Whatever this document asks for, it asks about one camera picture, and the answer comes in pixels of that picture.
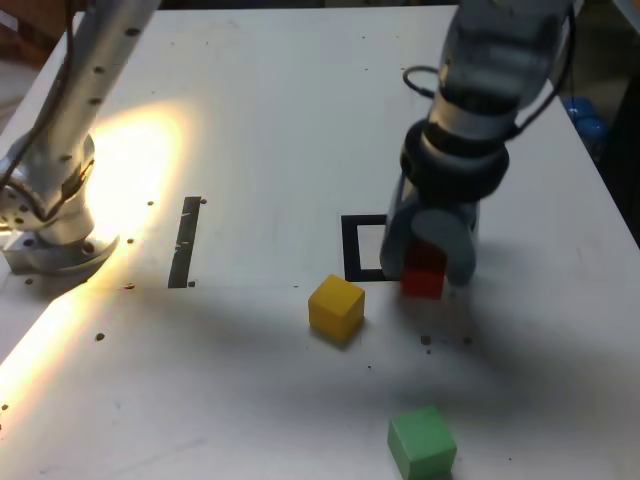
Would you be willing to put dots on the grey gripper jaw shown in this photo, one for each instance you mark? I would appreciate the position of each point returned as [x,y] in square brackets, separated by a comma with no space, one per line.
[395,240]
[445,230]

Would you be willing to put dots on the green cube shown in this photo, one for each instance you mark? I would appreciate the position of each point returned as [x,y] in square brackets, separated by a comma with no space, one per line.
[422,440]

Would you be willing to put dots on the blue round object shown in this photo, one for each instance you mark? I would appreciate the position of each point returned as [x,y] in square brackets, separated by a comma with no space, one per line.
[585,122]

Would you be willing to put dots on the yellow cube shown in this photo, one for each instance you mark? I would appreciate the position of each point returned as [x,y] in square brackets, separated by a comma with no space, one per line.
[335,310]

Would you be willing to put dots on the red cube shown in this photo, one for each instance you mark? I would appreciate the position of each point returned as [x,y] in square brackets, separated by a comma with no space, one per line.
[422,285]

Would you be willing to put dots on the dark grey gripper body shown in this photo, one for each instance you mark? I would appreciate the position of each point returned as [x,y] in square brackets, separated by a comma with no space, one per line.
[467,207]

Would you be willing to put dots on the black tape square outline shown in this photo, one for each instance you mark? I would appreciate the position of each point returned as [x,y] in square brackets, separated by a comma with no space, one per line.
[350,250]

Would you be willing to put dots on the brown cardboard box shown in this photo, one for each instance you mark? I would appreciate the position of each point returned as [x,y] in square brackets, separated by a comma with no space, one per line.
[25,35]

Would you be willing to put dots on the black tape strip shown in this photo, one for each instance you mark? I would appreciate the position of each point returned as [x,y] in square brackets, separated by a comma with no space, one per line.
[184,240]

